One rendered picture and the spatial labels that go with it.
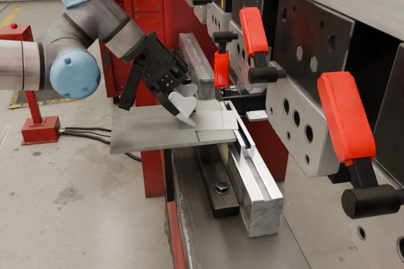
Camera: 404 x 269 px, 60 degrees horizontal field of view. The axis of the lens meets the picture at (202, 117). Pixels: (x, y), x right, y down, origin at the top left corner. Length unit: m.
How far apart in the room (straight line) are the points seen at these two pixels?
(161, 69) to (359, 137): 0.53
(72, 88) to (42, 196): 1.73
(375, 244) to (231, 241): 0.44
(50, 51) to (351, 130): 0.46
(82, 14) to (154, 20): 0.91
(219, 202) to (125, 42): 0.37
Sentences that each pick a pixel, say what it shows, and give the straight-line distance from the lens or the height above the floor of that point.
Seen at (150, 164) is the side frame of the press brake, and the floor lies 0.24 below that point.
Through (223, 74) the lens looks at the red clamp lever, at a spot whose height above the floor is 1.18.
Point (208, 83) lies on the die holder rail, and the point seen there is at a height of 0.94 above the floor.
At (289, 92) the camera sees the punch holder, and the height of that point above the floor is 1.24.
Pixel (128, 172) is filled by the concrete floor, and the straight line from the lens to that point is 2.29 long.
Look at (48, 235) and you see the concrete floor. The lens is 2.03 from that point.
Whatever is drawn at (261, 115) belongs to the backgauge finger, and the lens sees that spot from 0.82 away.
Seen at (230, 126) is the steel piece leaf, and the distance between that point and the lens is 0.78.
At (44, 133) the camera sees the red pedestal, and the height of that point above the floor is 0.08.
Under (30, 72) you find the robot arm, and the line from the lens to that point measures 0.57.
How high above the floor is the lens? 1.41
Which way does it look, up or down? 30 degrees down
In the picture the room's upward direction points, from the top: straight up
